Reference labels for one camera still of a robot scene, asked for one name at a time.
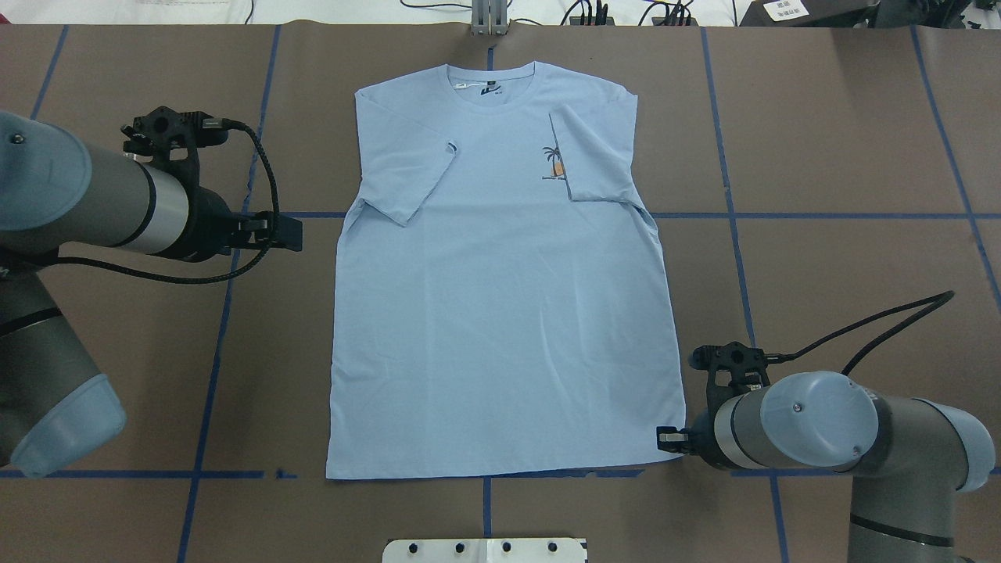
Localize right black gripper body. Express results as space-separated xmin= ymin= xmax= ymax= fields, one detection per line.
xmin=683 ymin=421 xmax=716 ymax=467

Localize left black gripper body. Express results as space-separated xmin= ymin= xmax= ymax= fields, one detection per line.
xmin=185 ymin=188 xmax=271 ymax=261

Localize light blue t-shirt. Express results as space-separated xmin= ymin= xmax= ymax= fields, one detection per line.
xmin=325 ymin=62 xmax=686 ymax=481

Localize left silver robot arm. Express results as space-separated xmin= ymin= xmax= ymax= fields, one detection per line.
xmin=1 ymin=106 xmax=304 ymax=479

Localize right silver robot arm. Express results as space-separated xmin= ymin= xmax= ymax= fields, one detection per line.
xmin=655 ymin=371 xmax=996 ymax=562

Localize black monitor stand box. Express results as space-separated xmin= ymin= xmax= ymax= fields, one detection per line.
xmin=737 ymin=1 xmax=880 ymax=28

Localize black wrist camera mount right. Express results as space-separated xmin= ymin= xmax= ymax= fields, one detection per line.
xmin=687 ymin=342 xmax=771 ymax=414

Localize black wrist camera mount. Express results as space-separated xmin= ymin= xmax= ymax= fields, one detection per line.
xmin=687 ymin=342 xmax=771 ymax=414
xmin=120 ymin=106 xmax=229 ymax=188

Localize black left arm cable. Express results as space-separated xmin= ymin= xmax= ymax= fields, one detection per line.
xmin=47 ymin=119 xmax=282 ymax=285

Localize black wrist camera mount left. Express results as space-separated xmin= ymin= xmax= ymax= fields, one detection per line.
xmin=120 ymin=106 xmax=229 ymax=188

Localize aluminium frame post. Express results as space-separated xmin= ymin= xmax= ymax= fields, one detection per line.
xmin=469 ymin=0 xmax=510 ymax=37

